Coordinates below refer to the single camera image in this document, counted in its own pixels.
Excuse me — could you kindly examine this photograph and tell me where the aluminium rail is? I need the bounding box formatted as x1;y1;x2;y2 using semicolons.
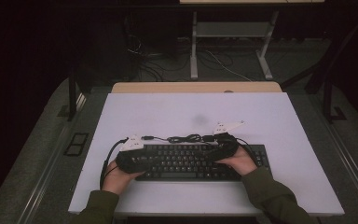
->
18;92;89;224
309;92;358;214

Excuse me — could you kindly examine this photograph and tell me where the white floor cable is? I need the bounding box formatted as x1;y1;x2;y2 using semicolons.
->
204;49;254;83

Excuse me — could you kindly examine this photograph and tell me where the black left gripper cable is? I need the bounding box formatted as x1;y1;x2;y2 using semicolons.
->
99;136;130;190

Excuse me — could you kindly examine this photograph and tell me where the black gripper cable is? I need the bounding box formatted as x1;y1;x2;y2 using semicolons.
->
235;137;259;164
99;136;130;190

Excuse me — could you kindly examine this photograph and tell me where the person's left hand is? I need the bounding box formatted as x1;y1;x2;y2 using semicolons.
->
101;168;146;196

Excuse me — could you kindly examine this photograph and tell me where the black keyboard cable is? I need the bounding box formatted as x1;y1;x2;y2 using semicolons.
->
140;133;220;145

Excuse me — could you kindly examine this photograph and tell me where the white board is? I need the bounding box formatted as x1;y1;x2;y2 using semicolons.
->
67;91;346;217

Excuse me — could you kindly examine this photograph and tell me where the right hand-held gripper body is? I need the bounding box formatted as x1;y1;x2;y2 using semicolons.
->
213;119;246;160

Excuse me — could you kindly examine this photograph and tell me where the black metal stand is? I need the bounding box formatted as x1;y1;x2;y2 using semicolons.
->
280;13;358;125

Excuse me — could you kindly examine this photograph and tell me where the tangle of black floor cables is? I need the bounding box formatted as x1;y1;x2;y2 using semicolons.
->
123;15;191;82

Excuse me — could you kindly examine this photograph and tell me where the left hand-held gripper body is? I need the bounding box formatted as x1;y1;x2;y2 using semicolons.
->
115;133;145;175

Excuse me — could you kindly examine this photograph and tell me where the wooden table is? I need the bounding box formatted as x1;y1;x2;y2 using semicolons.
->
110;80;283;94

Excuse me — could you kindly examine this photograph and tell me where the person's right hand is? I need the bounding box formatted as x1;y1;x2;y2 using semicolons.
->
214;146;259;177

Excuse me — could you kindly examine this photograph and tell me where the black computer keyboard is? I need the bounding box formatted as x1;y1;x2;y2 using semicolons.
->
134;143;273;183

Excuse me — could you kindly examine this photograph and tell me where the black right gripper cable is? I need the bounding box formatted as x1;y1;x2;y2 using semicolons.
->
235;137;259;164

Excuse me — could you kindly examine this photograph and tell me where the grey metal desk frame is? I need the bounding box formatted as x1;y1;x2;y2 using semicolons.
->
179;0;326;81

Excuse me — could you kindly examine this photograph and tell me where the black floor socket frame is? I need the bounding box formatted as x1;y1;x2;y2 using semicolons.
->
62;132;90;158

